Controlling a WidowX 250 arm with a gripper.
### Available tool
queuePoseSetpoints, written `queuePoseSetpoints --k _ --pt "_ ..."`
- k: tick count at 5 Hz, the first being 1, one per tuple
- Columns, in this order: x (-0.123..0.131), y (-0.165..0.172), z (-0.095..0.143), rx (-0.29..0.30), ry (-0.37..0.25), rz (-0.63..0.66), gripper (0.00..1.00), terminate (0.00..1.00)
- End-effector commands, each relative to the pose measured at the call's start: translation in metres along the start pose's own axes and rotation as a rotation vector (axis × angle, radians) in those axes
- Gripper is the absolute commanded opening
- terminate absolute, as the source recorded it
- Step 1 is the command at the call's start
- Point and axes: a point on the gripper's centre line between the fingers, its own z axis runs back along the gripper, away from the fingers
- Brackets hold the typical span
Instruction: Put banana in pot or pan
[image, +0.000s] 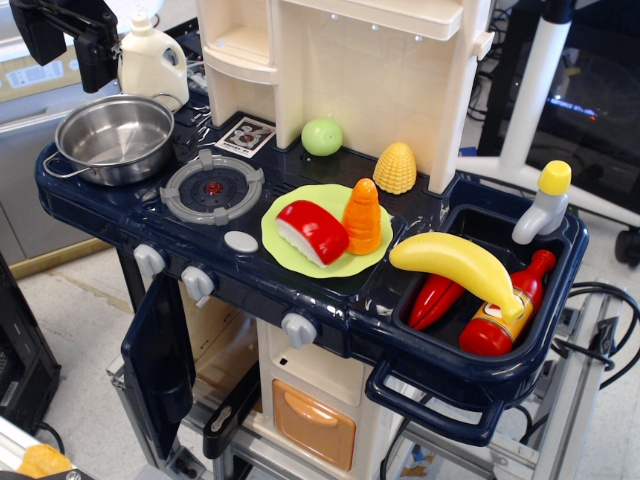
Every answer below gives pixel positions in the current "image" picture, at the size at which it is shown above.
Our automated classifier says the grey yellow toy faucet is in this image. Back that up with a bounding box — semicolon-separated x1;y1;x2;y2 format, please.
511;160;572;245

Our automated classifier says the grey oval button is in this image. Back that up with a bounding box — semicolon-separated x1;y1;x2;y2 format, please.
223;230;259;254

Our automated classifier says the red white toy sushi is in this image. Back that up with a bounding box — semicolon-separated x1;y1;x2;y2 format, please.
275;200;349;268

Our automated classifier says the cream toy detergent jug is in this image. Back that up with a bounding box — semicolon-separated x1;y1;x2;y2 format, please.
118;12;190;112

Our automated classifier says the cream toy kitchen hutch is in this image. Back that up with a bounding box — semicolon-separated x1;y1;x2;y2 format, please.
196;0;493;194

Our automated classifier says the navy toy kitchen counter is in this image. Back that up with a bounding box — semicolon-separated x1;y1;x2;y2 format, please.
34;110;590;448

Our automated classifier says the green toy apple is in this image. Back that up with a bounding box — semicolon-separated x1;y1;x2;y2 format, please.
301;118;343;156

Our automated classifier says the orange toy carrot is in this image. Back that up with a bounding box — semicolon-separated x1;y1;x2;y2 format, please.
342;178;382;255

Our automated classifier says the white stand pole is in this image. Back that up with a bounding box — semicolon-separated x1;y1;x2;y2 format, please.
457;1;639;228

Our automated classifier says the yellow toy banana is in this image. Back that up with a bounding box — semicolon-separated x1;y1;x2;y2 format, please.
389;232;523;321

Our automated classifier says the grey left stove knob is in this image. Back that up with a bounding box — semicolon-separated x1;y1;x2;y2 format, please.
134;243;166;278

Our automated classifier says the navy toy oven door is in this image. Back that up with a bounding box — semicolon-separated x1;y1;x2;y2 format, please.
121;275;196;460

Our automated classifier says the light green plate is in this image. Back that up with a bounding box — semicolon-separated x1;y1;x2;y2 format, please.
261;184;394;278

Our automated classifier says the orange toy drawer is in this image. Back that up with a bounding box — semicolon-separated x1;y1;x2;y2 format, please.
272;380;356;471

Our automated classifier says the grey middle stove knob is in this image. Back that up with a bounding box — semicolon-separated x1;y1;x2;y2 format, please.
181;266;216;308

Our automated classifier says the red toy ketchup bottle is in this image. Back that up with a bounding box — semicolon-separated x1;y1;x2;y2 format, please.
459;249;556;356

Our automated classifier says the red toy chili pepper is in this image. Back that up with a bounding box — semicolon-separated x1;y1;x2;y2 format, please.
407;274;465;330

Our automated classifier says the black cable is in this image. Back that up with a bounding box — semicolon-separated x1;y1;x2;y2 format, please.
549;281;640;391

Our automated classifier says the grey stove knob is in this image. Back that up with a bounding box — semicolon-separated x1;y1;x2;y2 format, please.
134;243;166;278
181;266;216;308
281;312;317;349

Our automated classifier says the yellow toy corn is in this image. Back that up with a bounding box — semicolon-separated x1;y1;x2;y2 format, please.
373;142;417;195

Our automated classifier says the navy towel bar handle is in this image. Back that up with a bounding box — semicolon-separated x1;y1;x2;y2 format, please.
364;357;505;448

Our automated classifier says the stainless steel pot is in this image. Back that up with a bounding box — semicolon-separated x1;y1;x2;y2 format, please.
43;94;175;186

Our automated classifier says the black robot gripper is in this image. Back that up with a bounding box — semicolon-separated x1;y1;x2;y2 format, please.
9;0;120;93

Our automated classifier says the grey right stove knob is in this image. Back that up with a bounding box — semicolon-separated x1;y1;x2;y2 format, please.
281;312;317;349

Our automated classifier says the grey toy stove burner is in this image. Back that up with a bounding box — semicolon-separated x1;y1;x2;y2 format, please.
160;149;265;226

